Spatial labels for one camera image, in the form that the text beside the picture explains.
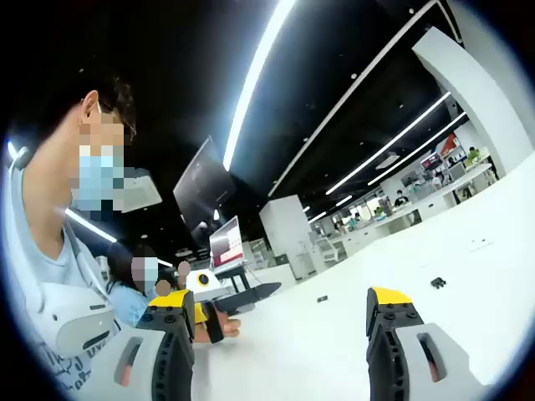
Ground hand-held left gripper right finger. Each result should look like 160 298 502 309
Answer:
365 286 489 401

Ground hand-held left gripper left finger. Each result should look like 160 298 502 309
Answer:
73 287 197 401

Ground person's right hand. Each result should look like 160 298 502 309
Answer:
191 318 242 345

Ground monitor with pink screen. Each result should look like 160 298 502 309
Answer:
208 216 247 271

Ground white partition column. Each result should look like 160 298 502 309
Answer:
257 194 315 282

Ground white chest-worn device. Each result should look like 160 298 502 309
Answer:
24 282 117 361

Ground white chair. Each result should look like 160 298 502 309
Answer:
318 236 349 265

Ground dark hanging display screen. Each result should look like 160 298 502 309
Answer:
172 135 238 248

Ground white ceiling unit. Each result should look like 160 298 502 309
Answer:
120 167 164 214

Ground thin ceiling light strip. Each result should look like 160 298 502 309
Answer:
366 110 468 187
64 207 119 244
324 90 453 196

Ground long white counter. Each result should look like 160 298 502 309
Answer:
311 162 499 268

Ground person in blue t-shirt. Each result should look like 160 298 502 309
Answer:
3 165 141 396

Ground person's head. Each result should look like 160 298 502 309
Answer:
8 74 139 268

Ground bright ceiling light strip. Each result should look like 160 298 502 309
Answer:
222 0 297 172

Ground background display shelves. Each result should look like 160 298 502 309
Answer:
419 132 471 173

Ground white square pillar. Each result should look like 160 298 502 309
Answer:
411 25 532 179

